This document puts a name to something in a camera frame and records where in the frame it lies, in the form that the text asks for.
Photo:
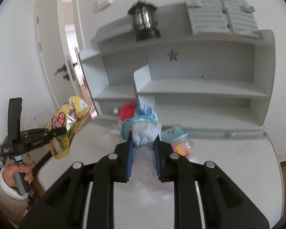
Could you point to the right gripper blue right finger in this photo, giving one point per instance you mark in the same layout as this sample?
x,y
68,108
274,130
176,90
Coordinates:
x,y
157,157

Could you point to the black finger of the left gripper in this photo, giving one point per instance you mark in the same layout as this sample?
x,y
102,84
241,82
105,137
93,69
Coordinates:
x,y
57,132

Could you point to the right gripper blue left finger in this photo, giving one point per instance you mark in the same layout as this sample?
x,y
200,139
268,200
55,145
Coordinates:
x,y
129,159

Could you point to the white blue wrapper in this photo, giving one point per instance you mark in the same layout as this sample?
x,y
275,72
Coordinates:
x,y
144,131

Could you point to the yellow snack bag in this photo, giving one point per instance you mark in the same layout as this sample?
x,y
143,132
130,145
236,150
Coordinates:
x,y
70,116

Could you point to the pink yellow wrapper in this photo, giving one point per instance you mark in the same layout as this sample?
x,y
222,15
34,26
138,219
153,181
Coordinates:
x,y
182,148

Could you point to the clear plastic bag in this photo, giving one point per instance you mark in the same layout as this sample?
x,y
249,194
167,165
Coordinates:
x,y
144,188

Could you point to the blue white panda bag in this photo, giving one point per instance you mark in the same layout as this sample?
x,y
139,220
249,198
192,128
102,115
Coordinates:
x,y
145,112

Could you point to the red plastic lid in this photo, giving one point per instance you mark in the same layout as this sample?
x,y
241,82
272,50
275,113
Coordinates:
x,y
127,111

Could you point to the person's left hand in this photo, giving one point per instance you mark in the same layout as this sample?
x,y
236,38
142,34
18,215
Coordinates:
x,y
11,169

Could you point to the teal booklet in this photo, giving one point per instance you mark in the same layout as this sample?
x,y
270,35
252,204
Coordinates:
x,y
174,134

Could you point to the white fluffy left sleeve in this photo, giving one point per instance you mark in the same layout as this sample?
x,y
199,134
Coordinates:
x,y
12,204

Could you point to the white door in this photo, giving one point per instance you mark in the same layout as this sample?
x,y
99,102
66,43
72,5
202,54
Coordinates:
x,y
59,40

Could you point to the grey desk shelf unit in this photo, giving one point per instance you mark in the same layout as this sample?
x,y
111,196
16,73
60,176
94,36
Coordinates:
x,y
208,81

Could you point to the black lantern lamp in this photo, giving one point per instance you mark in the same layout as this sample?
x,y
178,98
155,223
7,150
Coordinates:
x,y
144,19

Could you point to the grey slatted box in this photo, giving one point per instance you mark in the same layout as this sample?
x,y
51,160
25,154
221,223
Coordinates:
x,y
222,16

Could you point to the black door handle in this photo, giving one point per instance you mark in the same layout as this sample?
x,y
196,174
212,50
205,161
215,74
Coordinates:
x,y
64,70

